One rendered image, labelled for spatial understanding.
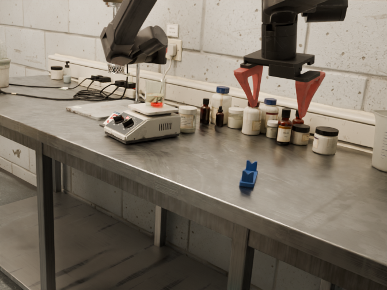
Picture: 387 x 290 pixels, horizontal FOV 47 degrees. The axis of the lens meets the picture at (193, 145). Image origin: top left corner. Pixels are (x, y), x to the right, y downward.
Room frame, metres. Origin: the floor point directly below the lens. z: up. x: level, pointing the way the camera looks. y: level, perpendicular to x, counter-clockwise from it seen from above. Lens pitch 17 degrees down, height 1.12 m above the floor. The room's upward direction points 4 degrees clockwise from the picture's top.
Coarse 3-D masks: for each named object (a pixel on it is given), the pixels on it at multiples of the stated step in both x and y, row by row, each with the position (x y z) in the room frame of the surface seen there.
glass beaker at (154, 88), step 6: (150, 84) 1.32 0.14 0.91; (156, 84) 1.32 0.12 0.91; (162, 84) 1.33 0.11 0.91; (150, 90) 1.32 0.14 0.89; (156, 90) 1.32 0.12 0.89; (162, 90) 1.33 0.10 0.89; (150, 96) 1.32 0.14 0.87; (156, 96) 1.32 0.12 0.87; (162, 96) 1.33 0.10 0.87; (150, 102) 1.32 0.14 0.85; (156, 102) 1.32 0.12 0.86; (162, 102) 1.33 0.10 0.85
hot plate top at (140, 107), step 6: (132, 108) 1.32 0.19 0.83; (138, 108) 1.30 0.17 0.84; (144, 108) 1.31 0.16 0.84; (150, 108) 1.31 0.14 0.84; (156, 108) 1.32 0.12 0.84; (162, 108) 1.32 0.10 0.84; (168, 108) 1.33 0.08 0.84; (174, 108) 1.34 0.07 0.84; (150, 114) 1.26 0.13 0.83; (156, 114) 1.27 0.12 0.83
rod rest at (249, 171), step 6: (246, 162) 1.03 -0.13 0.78; (246, 168) 1.03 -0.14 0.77; (252, 168) 1.03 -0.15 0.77; (246, 174) 0.95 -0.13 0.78; (252, 174) 0.95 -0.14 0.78; (240, 180) 0.96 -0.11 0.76; (246, 180) 0.95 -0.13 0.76; (252, 180) 0.95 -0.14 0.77; (246, 186) 0.94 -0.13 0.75; (252, 186) 0.94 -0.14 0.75
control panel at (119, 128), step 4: (124, 112) 1.33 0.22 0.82; (124, 116) 1.31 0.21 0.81; (128, 116) 1.30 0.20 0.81; (132, 116) 1.29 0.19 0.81; (112, 120) 1.31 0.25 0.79; (124, 120) 1.28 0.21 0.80; (136, 120) 1.26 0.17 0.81; (140, 120) 1.25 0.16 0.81; (108, 124) 1.29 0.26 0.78; (112, 124) 1.28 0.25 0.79; (116, 124) 1.28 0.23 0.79; (120, 124) 1.27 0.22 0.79; (136, 124) 1.24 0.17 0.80; (112, 128) 1.26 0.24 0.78; (116, 128) 1.25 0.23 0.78; (120, 128) 1.25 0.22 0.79; (124, 128) 1.24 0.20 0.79; (128, 128) 1.23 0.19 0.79; (132, 128) 1.22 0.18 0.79; (120, 132) 1.23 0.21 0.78; (124, 132) 1.22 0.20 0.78
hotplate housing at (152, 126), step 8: (128, 112) 1.33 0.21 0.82; (136, 112) 1.32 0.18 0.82; (144, 120) 1.24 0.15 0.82; (152, 120) 1.26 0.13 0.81; (160, 120) 1.28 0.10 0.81; (168, 120) 1.30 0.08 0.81; (176, 120) 1.32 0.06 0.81; (104, 128) 1.29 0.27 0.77; (136, 128) 1.23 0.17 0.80; (144, 128) 1.24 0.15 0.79; (152, 128) 1.26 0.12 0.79; (160, 128) 1.28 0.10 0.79; (168, 128) 1.30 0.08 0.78; (176, 128) 1.32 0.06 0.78; (112, 136) 1.26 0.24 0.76; (120, 136) 1.22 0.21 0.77; (128, 136) 1.21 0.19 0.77; (136, 136) 1.22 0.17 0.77; (144, 136) 1.24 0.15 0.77; (152, 136) 1.26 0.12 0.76; (160, 136) 1.28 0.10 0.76; (168, 136) 1.30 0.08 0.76
